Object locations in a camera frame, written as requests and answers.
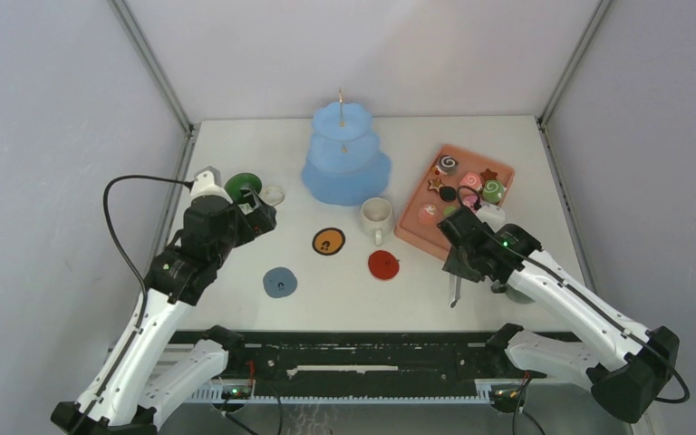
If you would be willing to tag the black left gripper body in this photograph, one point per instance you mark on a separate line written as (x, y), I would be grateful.
(245, 227)

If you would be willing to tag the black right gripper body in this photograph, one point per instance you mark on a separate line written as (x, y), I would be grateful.
(458, 262)

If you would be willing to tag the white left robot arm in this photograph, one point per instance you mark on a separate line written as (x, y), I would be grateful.
(144, 324)

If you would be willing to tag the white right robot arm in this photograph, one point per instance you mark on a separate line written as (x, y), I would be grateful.
(620, 361)

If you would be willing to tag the green-lined floral cream mug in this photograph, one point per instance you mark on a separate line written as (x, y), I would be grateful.
(238, 184)

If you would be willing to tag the pink frosted donut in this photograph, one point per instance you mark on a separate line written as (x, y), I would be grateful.
(472, 202)

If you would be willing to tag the grey speckled mug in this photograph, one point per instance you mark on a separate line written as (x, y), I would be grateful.
(518, 297)

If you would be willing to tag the green swirl roll cake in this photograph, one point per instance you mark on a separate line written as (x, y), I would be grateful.
(493, 191)

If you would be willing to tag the black sandwich cookie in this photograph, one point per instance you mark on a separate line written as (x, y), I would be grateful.
(448, 194)

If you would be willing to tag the light pink swirl roll cake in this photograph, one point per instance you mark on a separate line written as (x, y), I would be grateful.
(472, 180)

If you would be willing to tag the dark brown star cookie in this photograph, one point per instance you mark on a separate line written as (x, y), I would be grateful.
(488, 175)

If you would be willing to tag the star-shaped brown cookie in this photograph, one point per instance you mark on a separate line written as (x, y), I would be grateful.
(435, 185)

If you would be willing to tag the pink rectangular tray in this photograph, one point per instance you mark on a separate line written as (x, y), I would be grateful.
(428, 238)

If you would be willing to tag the blue-grey round coaster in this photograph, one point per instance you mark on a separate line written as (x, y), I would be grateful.
(279, 282)

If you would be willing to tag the dark chocolate swirl roll cake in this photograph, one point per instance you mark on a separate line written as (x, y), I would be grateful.
(445, 165)

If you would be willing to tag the red apple-shaped coaster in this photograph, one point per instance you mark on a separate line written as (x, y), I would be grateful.
(383, 265)

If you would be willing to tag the white speckled mug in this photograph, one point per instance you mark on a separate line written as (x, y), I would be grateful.
(377, 219)

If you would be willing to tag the orange black-rimmed coaster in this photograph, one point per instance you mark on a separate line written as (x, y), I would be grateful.
(328, 241)

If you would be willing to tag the blue three-tier cake stand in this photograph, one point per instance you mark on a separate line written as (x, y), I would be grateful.
(344, 163)

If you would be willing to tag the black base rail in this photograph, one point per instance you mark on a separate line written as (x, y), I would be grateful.
(389, 367)

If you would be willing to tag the aluminium frame post left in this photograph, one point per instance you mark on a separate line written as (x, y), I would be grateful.
(142, 47)

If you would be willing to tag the aluminium frame post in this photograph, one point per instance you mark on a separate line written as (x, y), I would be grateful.
(142, 47)
(581, 48)

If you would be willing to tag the aluminium frame post right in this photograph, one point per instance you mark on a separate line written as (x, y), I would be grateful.
(581, 48)

